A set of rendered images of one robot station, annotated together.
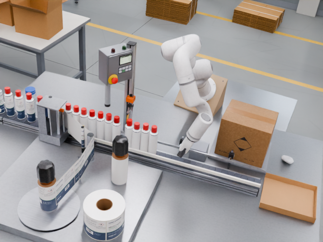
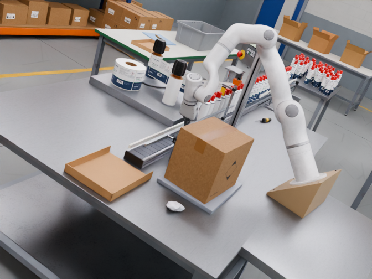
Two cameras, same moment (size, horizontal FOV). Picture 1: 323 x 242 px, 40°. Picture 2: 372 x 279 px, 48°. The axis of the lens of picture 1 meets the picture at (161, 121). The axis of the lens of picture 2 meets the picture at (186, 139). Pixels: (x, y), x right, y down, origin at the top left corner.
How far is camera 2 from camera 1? 3.31 m
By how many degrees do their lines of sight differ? 81
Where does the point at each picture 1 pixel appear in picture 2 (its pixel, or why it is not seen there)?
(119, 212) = (120, 64)
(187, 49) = (249, 26)
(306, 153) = (186, 238)
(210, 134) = not seen: hidden behind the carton
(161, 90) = not seen: outside the picture
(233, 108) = (233, 130)
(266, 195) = (122, 163)
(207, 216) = (113, 125)
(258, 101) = (323, 260)
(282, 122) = (265, 256)
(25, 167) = not seen: hidden behind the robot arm
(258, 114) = (220, 137)
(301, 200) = (101, 180)
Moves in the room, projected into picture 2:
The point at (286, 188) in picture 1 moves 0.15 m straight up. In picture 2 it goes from (125, 181) to (134, 153)
